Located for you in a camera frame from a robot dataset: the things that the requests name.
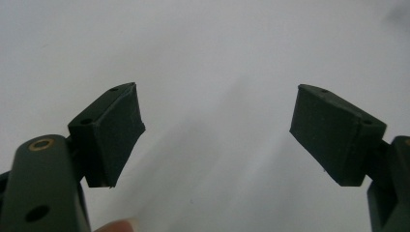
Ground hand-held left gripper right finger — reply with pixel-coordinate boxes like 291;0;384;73
289;83;388;188

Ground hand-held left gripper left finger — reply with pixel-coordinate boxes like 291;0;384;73
67;81;146;189

